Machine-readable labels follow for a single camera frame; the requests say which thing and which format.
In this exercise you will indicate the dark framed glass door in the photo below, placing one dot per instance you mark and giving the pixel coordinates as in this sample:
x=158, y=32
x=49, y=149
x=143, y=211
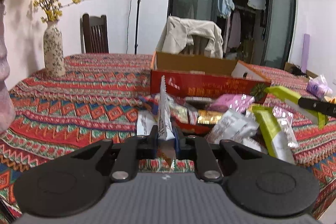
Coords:
x=258, y=32

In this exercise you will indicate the white printed snack packet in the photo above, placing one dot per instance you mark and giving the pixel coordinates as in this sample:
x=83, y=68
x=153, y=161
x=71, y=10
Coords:
x=232, y=126

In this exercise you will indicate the purple rolled mat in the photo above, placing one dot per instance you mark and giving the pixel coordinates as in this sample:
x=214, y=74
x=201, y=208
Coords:
x=305, y=52

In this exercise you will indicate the silver snack packet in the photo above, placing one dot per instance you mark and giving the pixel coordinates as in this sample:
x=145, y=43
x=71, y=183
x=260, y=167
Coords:
x=285, y=118

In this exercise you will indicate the green white snack bar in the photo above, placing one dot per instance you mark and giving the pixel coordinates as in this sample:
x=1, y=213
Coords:
x=272, y=133

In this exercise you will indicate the beige jacket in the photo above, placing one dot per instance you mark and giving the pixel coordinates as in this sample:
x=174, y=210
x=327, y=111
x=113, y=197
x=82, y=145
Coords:
x=178, y=32

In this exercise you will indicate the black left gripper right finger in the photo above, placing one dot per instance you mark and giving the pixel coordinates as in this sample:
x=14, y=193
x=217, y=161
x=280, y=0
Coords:
x=256, y=182

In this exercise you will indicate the pink snack packet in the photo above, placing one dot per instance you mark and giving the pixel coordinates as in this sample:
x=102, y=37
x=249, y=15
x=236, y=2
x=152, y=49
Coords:
x=237, y=102

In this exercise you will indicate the green white nut bar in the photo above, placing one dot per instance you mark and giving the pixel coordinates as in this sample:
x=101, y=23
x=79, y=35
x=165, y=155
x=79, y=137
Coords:
x=291, y=98

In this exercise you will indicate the gold snack packet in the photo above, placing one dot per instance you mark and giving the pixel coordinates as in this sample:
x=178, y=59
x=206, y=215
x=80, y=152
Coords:
x=208, y=117

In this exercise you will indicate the chair with beige jacket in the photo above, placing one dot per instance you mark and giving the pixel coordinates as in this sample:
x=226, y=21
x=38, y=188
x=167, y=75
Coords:
x=197, y=48

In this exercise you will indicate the patterned red tablecloth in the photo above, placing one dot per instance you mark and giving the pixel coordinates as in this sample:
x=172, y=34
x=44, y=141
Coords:
x=98, y=98

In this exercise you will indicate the dark wooden chair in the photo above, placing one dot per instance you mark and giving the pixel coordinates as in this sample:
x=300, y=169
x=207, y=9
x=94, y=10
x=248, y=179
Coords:
x=95, y=33

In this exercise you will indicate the brown cardboard box on floor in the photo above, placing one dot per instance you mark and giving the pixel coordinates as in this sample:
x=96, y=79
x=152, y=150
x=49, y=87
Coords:
x=295, y=70

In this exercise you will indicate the purple tissue pack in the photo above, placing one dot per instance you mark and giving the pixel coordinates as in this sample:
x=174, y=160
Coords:
x=319, y=88

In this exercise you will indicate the pink glitter vase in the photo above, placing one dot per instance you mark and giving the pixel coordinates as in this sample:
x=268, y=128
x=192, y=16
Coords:
x=7, y=113

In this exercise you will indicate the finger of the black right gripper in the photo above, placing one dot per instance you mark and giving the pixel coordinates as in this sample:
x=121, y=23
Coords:
x=318, y=106

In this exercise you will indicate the floral ceramic vase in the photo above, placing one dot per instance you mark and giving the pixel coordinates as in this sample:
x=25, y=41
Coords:
x=53, y=50

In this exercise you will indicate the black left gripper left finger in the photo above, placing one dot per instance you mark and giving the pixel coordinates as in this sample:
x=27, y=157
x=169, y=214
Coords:
x=75, y=182

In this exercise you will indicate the red orange cardboard box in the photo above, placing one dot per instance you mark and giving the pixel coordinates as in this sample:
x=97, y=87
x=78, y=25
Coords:
x=200, y=76

